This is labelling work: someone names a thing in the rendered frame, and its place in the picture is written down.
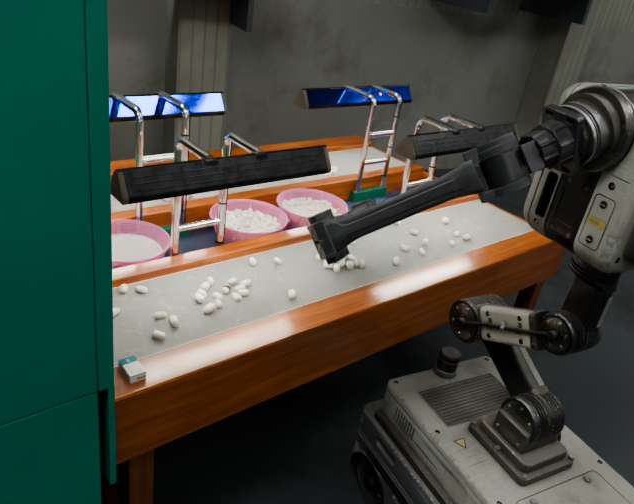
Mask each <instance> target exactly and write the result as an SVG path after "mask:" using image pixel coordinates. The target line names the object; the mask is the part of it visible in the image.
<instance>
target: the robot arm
mask: <svg viewBox="0 0 634 504"><path fill-rule="evenodd" d="M584 124H585V119H584V117H583V116H582V115H581V114H578V113H576V112H573V111H570V110H568V109H565V108H562V107H560V106H557V105H555V104H549V105H547V106H544V107H543V109H542V120H541V124H539V125H538V126H537V127H535V128H534V129H532V131H530V132H529V133H528V134H526V135H523V136H521V139H520V141H519V143H518V142H517V139H516V137H514V135H513V132H511V133H508V134H506V135H504V136H501V137H499V138H497V139H495V140H492V141H490V142H488V143H485V144H483V145H481V146H478V147H476V148H474V149H472V150H469V151H467V152H465V153H462V154H461V155H462V158H463V160H464V162H463V163H461V164H460V165H459V166H458V167H456V168H455V169H453V170H452V171H450V172H448V173H447V174H445V175H443V176H441V177H439V178H436V179H434V180H432V181H429V182H427V183H425V184H422V185H420V186H418V187H415V188H413V189H411V190H408V191H406V192H404V193H401V194H399V195H397V196H394V197H392V198H390V199H387V200H385V201H383V202H380V203H378V204H377V203H376V200H375V199H374V200H371V199H370V198H369V199H367V200H365V201H363V202H360V203H358V204H356V205H353V206H351V207H352V210H351V211H349V212H347V213H344V214H342V215H338V216H334V215H333V213H332V210H331V208H330V209H327V210H325V211H323V212H319V213H317V214H316V215H313V216H311V217H308V220H309V223H310V226H308V227H307V230H308V231H309V233H310V235H311V238H312V240H313V242H314V245H315V247H316V249H317V252H318V254H319V257H320V259H321V260H326V262H327V264H328V265H330V264H332V263H334V262H337V261H340V260H341V259H343V258H345V257H346V256H347V255H349V254H350V252H349V250H348V248H347V246H348V245H349V244H351V243H352V242H354V241H355V240H357V239H359V238H361V237H363V236H365V235H367V234H370V233H372V232H375V231H377V230H379V229H382V228H384V227H387V226H389V225H391V224H394V223H396V222H399V221H401V220H403V219H406V218H408V217H411V216H413V215H415V214H418V213H420V212H423V211H425V210H427V209H430V208H432V207H435V206H437V205H440V204H442V203H444V202H447V201H449V200H452V199H455V198H458V197H462V196H466V195H472V194H474V195H475V194H478V196H479V198H480V201H481V203H486V202H488V201H491V200H493V199H496V198H499V197H502V196H505V195H507V194H510V193H513V192H515V191H517V190H520V189H522V188H524V187H526V186H528V185H530V184H532V183H533V181H532V179H531V176H530V174H532V173H534V172H536V171H538V170H539V171H541V170H543V169H545V168H548V169H549V170H550V169H552V168H553V169H555V170H557V171H560V172H562V173H564V174H566V175H568V176H572V175H574V174H576V173H578V172H579V166H580V157H581V149H582V141H583V132H584ZM479 162H480V163H479ZM477 163H478V164H479V166H480V168H481V171H482V173H483V176H484V178H485V180H486V183H487V185H488V188H489V190H487V191H485V190H484V188H483V186H482V183H481V181H480V178H479V176H478V174H477V171H476V169H475V166H474V165H475V164H477ZM314 223H315V224H314Z"/></svg>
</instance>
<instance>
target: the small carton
mask: <svg viewBox="0 0 634 504"><path fill-rule="evenodd" d="M119 369H120V370H121V371H122V373H123V374H124V376H125V377H126V378H127V380H128V381H129V383H130V384H132V383H134V382H137V381H140V380H143V379H146V370H145V369H144V368H143V366H142V365H141V364H140V363H139V361H138V360H137V359H136V357H135V356H131V357H128V358H124V359H121V360H119Z"/></svg>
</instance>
